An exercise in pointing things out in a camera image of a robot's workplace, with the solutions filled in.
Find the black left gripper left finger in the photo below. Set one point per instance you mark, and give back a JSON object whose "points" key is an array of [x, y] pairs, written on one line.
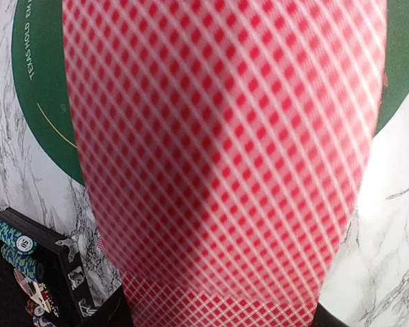
{"points": [[115, 312]]}

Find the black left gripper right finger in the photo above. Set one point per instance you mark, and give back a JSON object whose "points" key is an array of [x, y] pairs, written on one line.
{"points": [[324, 318]]}

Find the red back card deck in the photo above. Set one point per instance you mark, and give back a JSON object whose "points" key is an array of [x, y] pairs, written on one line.
{"points": [[223, 145]]}

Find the black poker chip case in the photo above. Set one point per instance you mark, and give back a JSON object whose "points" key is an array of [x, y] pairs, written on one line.
{"points": [[49, 266]]}

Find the blue tan chip row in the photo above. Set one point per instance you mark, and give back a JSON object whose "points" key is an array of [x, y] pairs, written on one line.
{"points": [[42, 322]]}

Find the boxed playing card deck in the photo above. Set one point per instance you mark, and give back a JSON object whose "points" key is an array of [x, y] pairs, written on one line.
{"points": [[38, 293]]}

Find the brown 100 chip stack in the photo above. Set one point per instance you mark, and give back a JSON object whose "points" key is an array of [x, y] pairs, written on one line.
{"points": [[34, 309]]}

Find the dark green chip row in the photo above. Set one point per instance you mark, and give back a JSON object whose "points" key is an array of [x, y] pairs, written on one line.
{"points": [[25, 264]]}

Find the teal 50 chip row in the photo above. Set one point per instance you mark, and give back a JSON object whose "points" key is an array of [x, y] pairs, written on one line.
{"points": [[16, 240]]}

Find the round green poker mat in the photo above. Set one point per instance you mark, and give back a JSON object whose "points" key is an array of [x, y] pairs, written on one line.
{"points": [[38, 67]]}

